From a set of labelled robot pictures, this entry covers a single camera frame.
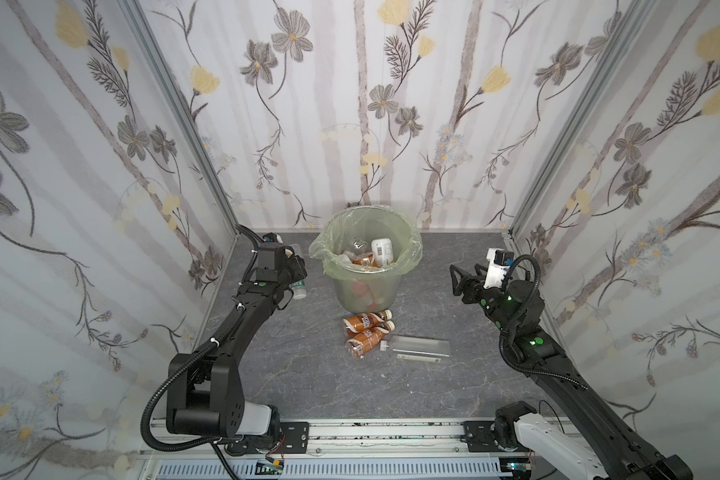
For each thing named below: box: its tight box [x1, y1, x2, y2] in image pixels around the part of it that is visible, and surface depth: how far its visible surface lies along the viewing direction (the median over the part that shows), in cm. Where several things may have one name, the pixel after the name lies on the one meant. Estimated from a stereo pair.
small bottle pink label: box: [350, 237, 368, 254], surface depth 97 cm
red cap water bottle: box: [335, 254, 353, 266], surface depth 86 cm
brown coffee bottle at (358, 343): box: [345, 320, 395, 359], surface depth 88 cm
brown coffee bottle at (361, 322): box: [343, 309, 393, 333], surface depth 92 cm
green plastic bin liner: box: [309, 205, 424, 281], surface depth 88 cm
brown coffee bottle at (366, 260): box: [351, 252, 380, 268], surface depth 90 cm
